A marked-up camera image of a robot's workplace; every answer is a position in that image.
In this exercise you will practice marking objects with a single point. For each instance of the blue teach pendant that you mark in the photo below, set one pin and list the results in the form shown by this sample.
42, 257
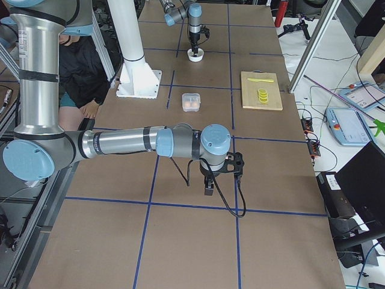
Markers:
348, 127
364, 96

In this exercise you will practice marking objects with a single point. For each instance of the yellow plastic knife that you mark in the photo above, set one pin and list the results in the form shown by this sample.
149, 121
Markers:
260, 80

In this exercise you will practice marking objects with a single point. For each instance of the white round bowl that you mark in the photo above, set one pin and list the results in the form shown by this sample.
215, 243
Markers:
195, 57

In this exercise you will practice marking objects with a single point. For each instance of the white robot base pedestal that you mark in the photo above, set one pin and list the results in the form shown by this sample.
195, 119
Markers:
137, 78

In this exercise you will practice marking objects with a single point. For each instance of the clear plastic egg box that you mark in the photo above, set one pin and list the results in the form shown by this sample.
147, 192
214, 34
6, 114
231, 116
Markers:
190, 97

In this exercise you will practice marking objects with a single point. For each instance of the bamboo cutting board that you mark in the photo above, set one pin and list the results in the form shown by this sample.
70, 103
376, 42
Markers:
249, 91

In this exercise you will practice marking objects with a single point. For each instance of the blue teach pendant far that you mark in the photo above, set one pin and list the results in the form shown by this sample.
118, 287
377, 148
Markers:
364, 96

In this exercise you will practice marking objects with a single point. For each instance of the black computer monitor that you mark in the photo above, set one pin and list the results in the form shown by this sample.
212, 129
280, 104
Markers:
362, 182

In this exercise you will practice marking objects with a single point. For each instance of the blue teach pendant near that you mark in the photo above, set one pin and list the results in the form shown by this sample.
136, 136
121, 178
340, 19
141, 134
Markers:
348, 127

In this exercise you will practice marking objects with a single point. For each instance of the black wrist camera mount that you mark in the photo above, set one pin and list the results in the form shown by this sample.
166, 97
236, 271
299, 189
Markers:
234, 163

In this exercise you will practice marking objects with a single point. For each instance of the red bottle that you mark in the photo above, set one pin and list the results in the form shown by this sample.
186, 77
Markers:
280, 13

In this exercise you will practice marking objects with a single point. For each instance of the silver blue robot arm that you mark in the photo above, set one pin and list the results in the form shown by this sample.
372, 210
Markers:
192, 12
41, 147

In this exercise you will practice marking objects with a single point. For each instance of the aluminium frame post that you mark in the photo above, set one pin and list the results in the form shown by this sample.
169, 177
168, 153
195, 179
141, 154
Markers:
320, 29

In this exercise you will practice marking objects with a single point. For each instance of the seated person in black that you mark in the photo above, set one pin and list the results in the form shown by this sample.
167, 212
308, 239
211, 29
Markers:
83, 80

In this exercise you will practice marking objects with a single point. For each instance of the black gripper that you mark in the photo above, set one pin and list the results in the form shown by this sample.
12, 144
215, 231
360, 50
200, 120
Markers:
194, 38
208, 174

